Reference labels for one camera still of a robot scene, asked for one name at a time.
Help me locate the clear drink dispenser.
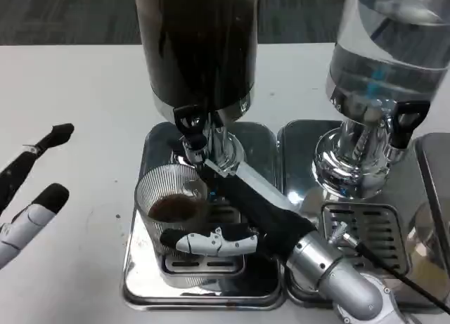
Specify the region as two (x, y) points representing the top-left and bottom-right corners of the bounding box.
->
(312, 0), (450, 198)

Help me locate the steel drip grid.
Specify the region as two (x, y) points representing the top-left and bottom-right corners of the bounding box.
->
(161, 197), (247, 274)
(321, 201), (411, 276)

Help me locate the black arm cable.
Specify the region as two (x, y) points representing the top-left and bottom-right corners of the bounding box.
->
(330, 221), (450, 311)

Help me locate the black dispenser tap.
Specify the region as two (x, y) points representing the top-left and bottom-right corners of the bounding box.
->
(390, 101), (432, 149)
(173, 105), (209, 163)

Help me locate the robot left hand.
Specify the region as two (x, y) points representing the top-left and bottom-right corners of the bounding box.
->
(0, 122), (75, 271)

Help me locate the clear ribbed glass cup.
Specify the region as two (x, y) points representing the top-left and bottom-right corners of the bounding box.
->
(134, 163), (212, 254)

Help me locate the steel tray edge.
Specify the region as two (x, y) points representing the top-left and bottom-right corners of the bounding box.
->
(414, 132), (450, 268)

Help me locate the dark drink dispenser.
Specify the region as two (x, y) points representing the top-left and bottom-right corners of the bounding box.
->
(135, 0), (260, 179)

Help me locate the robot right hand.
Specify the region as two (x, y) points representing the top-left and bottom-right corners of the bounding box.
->
(160, 158), (317, 260)

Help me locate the steel drip tray base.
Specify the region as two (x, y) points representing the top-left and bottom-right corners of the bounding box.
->
(277, 119), (447, 309)
(121, 122), (286, 306)

